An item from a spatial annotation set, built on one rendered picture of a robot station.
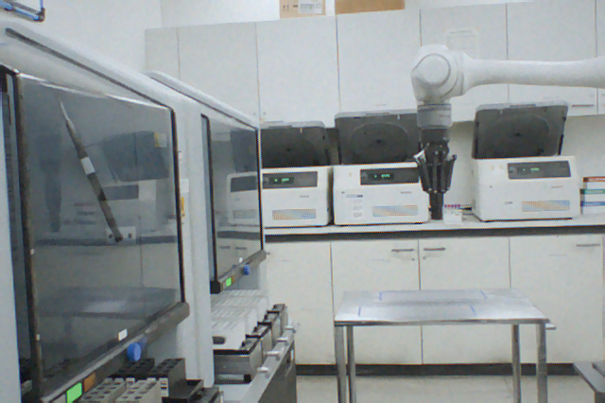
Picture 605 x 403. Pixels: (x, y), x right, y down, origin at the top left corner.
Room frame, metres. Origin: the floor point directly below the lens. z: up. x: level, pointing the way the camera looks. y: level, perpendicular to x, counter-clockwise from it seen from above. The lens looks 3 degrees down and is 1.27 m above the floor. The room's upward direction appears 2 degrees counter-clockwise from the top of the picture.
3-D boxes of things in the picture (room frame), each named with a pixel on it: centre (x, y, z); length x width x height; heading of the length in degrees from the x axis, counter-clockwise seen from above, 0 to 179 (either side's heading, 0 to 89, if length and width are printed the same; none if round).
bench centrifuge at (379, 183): (4.30, -0.49, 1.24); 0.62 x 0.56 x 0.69; 173
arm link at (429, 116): (1.78, -0.35, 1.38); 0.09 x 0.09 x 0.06
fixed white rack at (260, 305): (2.08, 0.28, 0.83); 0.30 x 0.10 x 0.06; 82
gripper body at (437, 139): (1.78, -0.35, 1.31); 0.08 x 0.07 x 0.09; 119
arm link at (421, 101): (1.77, -0.35, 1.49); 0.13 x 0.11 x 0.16; 169
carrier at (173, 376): (1.37, 0.28, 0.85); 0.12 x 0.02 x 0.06; 172
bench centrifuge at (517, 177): (4.18, -1.33, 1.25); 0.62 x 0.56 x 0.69; 172
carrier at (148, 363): (1.38, 0.35, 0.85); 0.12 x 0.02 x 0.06; 172
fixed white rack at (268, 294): (2.23, 0.26, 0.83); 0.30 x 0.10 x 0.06; 82
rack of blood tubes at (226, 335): (1.78, 0.32, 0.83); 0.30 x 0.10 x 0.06; 82
